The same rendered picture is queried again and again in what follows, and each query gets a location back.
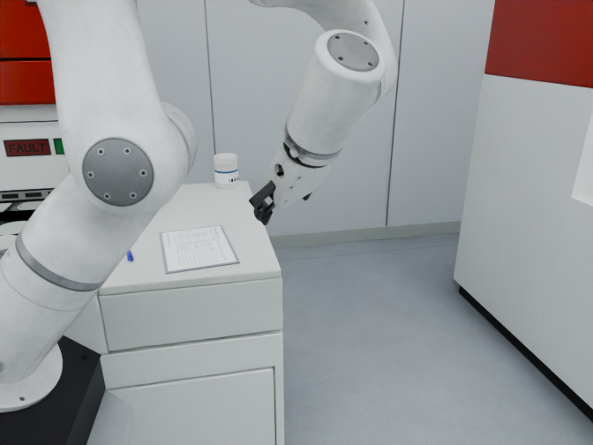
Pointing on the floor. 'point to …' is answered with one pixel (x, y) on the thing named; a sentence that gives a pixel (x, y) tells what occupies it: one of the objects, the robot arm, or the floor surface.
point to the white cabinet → (202, 390)
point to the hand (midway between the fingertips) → (282, 203)
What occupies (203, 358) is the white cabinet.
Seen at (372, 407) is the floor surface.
